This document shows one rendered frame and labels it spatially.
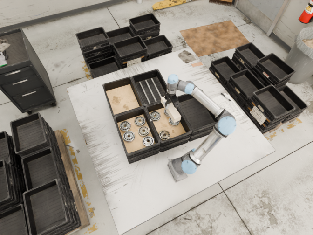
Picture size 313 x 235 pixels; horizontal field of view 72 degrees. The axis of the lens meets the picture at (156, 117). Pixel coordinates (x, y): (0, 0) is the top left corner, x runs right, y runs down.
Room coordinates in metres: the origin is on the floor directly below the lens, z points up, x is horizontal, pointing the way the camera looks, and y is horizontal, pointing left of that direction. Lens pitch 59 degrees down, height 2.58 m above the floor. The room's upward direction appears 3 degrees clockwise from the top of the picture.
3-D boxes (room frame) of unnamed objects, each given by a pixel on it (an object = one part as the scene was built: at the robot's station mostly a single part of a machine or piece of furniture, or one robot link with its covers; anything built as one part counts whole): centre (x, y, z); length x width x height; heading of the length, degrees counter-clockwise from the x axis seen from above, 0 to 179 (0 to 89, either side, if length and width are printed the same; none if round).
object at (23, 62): (1.82, 1.73, 0.45); 0.60 x 0.45 x 0.90; 29
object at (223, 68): (2.23, -0.96, 0.26); 0.40 x 0.30 x 0.23; 29
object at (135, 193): (1.15, -0.07, 0.35); 1.60 x 1.60 x 0.70; 29
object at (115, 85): (1.24, 0.34, 0.87); 0.40 x 0.30 x 0.11; 24
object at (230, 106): (1.32, -0.75, 0.70); 0.33 x 0.23 x 0.01; 29
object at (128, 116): (0.87, 0.17, 0.87); 0.40 x 0.30 x 0.11; 24
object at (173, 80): (1.03, -0.11, 1.39); 0.09 x 0.08 x 0.11; 67
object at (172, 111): (1.01, -0.11, 1.07); 0.24 x 0.06 x 0.06; 29
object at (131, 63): (2.18, 0.35, 0.41); 0.31 x 0.02 x 0.16; 119
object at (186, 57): (2.05, -0.33, 0.71); 0.22 x 0.19 x 0.01; 29
